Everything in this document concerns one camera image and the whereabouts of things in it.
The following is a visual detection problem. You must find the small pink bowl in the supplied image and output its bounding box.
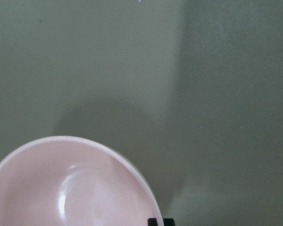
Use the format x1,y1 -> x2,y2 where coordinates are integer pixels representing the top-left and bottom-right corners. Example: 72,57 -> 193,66
0,136 -> 164,226

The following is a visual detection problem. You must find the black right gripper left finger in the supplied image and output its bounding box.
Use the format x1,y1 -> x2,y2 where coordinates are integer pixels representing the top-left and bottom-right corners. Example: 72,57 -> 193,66
148,218 -> 158,226

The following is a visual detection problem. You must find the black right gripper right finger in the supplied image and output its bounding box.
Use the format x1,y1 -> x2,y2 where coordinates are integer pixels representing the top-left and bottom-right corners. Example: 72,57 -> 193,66
163,218 -> 175,226

